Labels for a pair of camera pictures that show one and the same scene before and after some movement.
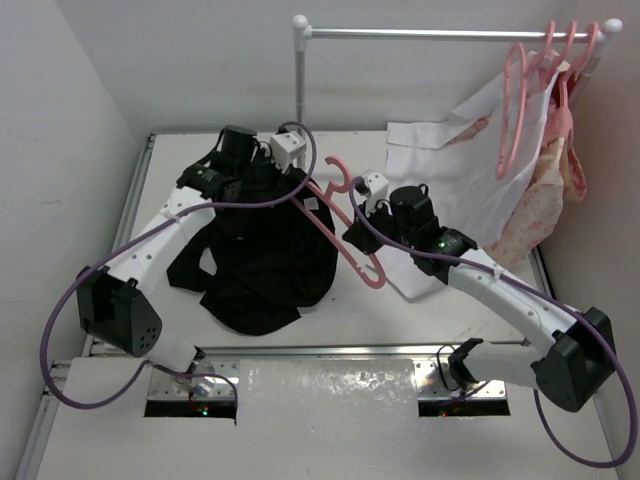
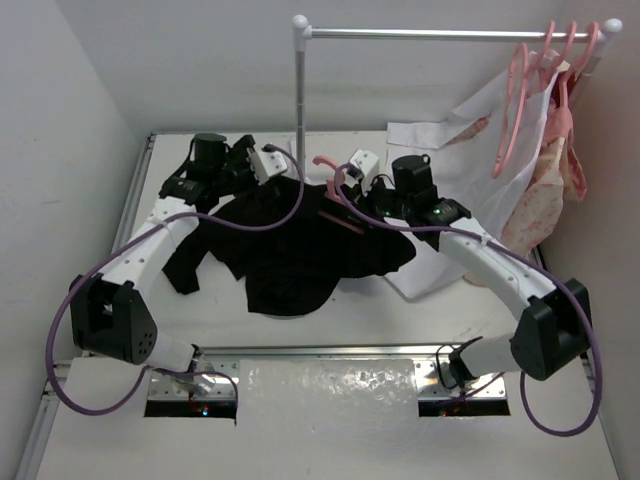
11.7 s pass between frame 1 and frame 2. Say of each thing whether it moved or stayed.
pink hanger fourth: stayed
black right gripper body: moved
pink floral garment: stayed
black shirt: moved
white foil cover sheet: stayed
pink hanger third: stayed
